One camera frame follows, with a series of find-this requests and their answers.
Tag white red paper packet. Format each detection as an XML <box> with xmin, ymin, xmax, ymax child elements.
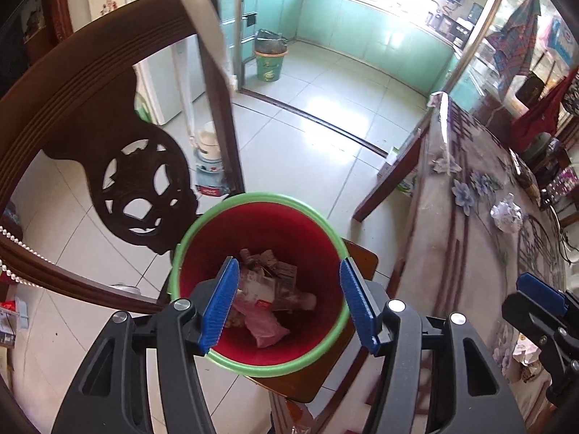
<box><xmin>235</xmin><ymin>266</ymin><xmax>278</xmax><ymax>312</ymax></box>

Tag crumpled white paper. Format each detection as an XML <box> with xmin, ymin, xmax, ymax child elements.
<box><xmin>491</xmin><ymin>193</ymin><xmax>524</xmax><ymax>234</ymax></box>

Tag wooden table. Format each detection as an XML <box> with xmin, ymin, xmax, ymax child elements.
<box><xmin>353</xmin><ymin>113</ymin><xmax>430</xmax><ymax>223</ymax></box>

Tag glass sliding door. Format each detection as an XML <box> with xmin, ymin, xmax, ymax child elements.
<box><xmin>216</xmin><ymin>0</ymin><xmax>249</xmax><ymax>92</ymax></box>

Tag green white carton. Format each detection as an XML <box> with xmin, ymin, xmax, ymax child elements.
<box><xmin>377</xmin><ymin>145</ymin><xmax>419</xmax><ymax>196</ymax></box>

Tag pink plastic bag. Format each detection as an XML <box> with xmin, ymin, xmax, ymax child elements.
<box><xmin>233</xmin><ymin>298</ymin><xmax>291</xmax><ymax>350</ymax></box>

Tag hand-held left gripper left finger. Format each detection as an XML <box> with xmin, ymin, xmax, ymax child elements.
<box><xmin>52</xmin><ymin>257</ymin><xmax>240</xmax><ymax>434</ymax></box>

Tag dark wooden carved chair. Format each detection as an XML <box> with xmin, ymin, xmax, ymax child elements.
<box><xmin>0</xmin><ymin>0</ymin><xmax>381</xmax><ymax>434</ymax></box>

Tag black bin bag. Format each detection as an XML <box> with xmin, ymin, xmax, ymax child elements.
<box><xmin>254</xmin><ymin>28</ymin><xmax>289</xmax><ymax>55</ymax></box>

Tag white bead string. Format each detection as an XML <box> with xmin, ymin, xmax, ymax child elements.
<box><xmin>0</xmin><ymin>224</ymin><xmax>59</xmax><ymax>264</ymax></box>

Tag small white paper scrap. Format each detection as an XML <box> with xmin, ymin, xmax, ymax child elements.
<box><xmin>432</xmin><ymin>156</ymin><xmax>462</xmax><ymax>175</ymax></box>

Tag crumpled pale wrapper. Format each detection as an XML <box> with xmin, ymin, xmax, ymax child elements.
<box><xmin>513</xmin><ymin>337</ymin><xmax>541</xmax><ymax>367</ymax></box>

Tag white refrigerator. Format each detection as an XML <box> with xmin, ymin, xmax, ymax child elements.
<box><xmin>86</xmin><ymin>0</ymin><xmax>209</xmax><ymax>125</ymax></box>

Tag grey white fabric strap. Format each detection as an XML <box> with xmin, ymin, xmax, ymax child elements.
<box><xmin>174</xmin><ymin>0</ymin><xmax>238</xmax><ymax>145</ymax></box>

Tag brown crumpled paper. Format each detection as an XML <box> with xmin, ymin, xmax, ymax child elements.
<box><xmin>240</xmin><ymin>248</ymin><xmax>299</xmax><ymax>288</ymax></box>

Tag blue white box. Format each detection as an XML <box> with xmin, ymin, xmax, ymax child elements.
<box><xmin>194</xmin><ymin>160</ymin><xmax>229</xmax><ymax>198</ymax></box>

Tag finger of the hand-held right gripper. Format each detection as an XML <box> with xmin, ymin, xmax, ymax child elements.
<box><xmin>517</xmin><ymin>272</ymin><xmax>579</xmax><ymax>323</ymax></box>
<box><xmin>502</xmin><ymin>293</ymin><xmax>579</xmax><ymax>362</ymax></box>

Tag teal kitchen cabinets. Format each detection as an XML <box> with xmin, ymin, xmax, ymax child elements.
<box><xmin>244</xmin><ymin>0</ymin><xmax>462</xmax><ymax>95</ymax></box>

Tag red cloth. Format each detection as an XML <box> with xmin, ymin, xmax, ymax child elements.
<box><xmin>511</xmin><ymin>68</ymin><xmax>579</xmax><ymax>154</ymax></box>

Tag table with floral cloth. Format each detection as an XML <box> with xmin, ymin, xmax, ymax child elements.
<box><xmin>312</xmin><ymin>93</ymin><xmax>579</xmax><ymax>434</ymax></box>

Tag green waste bin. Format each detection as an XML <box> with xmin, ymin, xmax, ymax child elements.
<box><xmin>254</xmin><ymin>50</ymin><xmax>288</xmax><ymax>83</ymax></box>

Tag red bin with green rim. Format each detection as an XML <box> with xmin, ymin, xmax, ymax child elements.
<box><xmin>168</xmin><ymin>192</ymin><xmax>351</xmax><ymax>378</ymax></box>

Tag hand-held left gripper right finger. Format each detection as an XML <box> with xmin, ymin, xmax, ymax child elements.
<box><xmin>339</xmin><ymin>258</ymin><xmax>528</xmax><ymax>434</ymax></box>

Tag plaid cloth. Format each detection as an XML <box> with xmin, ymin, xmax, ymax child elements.
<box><xmin>489</xmin><ymin>0</ymin><xmax>542</xmax><ymax>88</ymax></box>

